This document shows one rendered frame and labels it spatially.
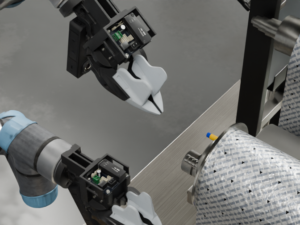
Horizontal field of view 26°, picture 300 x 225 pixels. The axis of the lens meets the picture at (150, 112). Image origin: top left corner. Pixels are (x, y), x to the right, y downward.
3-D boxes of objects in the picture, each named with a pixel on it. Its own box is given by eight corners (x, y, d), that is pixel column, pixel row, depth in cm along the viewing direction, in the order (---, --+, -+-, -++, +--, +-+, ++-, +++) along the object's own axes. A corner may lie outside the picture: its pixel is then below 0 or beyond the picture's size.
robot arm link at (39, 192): (46, 166, 138) (40, 130, 131) (65, 203, 131) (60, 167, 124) (10, 179, 136) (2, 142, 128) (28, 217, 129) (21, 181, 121)
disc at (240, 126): (241, 169, 108) (250, 104, 98) (243, 171, 108) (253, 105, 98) (189, 226, 100) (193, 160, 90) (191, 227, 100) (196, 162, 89)
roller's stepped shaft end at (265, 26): (256, 22, 114) (258, 7, 112) (286, 35, 112) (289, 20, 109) (247, 31, 113) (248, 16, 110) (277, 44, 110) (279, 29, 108)
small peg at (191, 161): (189, 152, 100) (183, 156, 99) (204, 160, 99) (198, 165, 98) (188, 159, 101) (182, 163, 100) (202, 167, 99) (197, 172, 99)
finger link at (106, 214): (122, 233, 108) (83, 207, 112) (122, 239, 109) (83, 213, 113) (139, 215, 111) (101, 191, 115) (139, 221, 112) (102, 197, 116)
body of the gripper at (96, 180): (103, 194, 106) (51, 160, 112) (105, 227, 112) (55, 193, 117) (133, 167, 111) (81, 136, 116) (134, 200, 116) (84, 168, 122)
